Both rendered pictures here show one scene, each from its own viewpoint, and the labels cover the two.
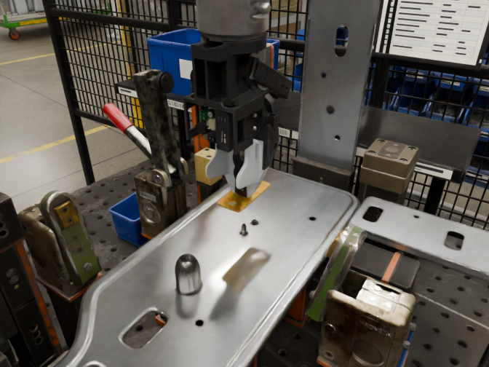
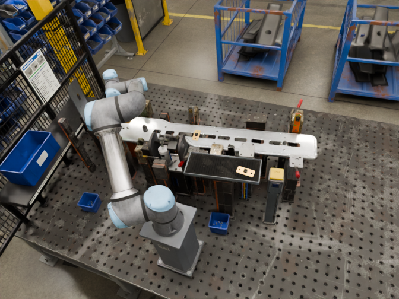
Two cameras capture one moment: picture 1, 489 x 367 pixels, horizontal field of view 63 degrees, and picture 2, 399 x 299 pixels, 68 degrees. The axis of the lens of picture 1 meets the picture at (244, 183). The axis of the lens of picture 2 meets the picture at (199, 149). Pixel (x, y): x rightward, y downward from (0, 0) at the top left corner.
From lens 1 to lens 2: 1.81 m
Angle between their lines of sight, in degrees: 75
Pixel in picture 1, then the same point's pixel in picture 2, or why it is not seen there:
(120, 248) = (103, 207)
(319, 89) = (82, 110)
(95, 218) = (85, 228)
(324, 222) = not seen: hidden behind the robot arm
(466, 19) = (51, 79)
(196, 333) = (155, 125)
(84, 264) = not seen: hidden behind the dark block
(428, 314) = not seen: hidden behind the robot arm
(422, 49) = (51, 93)
